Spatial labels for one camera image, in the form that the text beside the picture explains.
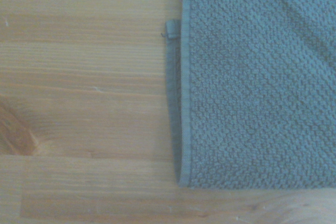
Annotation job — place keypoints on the grey terry towel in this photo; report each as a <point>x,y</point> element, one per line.
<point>249,77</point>

